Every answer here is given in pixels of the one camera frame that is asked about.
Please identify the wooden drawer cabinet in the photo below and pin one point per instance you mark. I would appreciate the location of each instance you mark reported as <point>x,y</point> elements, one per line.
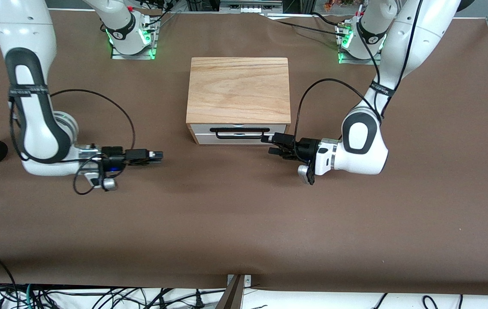
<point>238,88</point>

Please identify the metal table edge bracket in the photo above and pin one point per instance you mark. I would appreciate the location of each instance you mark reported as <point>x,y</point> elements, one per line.
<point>248,280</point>

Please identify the colourful background item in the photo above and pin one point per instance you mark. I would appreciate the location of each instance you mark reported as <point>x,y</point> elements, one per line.
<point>338,4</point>

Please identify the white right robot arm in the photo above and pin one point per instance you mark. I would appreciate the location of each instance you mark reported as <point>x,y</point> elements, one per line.
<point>20,25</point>

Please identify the grey background box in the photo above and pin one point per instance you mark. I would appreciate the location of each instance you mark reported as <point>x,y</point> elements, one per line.
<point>250,5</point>

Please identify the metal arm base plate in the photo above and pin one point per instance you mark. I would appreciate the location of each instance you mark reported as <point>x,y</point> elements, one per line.
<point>347,60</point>
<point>117,53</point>

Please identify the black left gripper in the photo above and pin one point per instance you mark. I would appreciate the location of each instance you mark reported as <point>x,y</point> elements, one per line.
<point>307,148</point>

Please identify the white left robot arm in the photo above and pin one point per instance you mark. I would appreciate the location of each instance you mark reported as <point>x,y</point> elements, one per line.
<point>364,161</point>

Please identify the white-fronted wooden drawer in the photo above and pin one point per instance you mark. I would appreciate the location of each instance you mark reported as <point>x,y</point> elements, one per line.
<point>201,129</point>

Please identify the brown table cover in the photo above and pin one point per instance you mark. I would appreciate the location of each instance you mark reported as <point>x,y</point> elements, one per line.
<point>244,223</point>

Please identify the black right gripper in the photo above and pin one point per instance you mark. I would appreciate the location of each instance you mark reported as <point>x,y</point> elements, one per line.
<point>114,153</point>

